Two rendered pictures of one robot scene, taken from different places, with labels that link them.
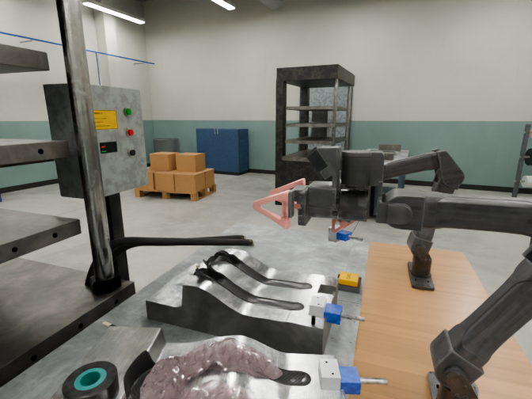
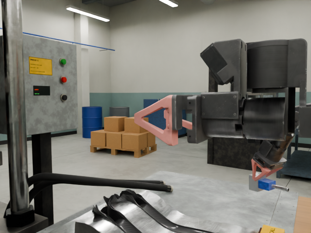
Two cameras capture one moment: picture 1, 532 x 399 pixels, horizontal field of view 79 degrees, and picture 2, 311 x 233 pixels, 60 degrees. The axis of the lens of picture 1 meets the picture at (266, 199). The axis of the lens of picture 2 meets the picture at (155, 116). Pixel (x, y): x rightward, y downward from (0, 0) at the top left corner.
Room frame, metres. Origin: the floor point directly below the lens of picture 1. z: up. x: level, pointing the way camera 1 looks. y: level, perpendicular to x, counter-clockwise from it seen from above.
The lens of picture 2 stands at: (0.19, -0.08, 1.23)
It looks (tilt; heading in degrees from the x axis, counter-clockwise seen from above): 5 degrees down; 10
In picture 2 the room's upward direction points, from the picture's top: straight up
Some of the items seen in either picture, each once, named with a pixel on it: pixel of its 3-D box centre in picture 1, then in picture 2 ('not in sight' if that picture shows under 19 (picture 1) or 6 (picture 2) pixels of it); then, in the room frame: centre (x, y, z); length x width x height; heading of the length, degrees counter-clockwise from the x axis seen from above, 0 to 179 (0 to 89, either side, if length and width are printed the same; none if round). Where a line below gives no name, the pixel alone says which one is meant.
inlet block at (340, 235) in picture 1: (346, 236); (269, 185); (1.15, -0.30, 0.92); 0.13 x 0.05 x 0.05; 45
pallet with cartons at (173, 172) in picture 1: (176, 173); (123, 134); (5.77, 1.63, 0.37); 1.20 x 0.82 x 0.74; 73
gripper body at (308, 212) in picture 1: (321, 203); (220, 117); (0.59, -0.10, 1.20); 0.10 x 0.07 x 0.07; 161
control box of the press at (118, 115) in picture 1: (117, 265); (43, 202); (1.29, 0.64, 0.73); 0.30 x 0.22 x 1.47; 160
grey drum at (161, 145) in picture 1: (167, 157); (119, 122); (7.63, 2.32, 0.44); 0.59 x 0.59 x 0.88
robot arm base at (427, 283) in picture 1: (421, 266); not in sight; (1.07, -0.56, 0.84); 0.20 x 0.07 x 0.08; 161
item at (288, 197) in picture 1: (279, 205); (166, 118); (0.58, -0.02, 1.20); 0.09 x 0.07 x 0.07; 71
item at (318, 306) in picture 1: (336, 314); not in sight; (0.70, -0.17, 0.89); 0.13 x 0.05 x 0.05; 70
